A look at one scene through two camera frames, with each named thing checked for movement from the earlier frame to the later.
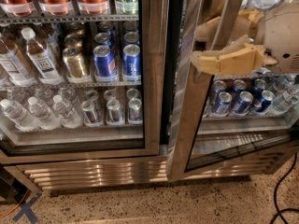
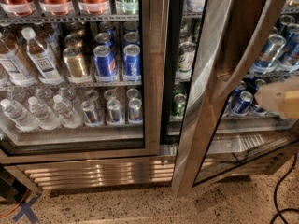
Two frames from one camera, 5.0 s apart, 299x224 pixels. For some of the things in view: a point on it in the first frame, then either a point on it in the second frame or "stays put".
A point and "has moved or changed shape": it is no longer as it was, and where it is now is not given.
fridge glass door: (82, 71) stays put
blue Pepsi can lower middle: (242, 104) stays put
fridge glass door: (234, 100) has moved or changed shape
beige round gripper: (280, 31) → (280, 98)
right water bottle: (66, 114) stays put
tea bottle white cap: (47, 71) stays put
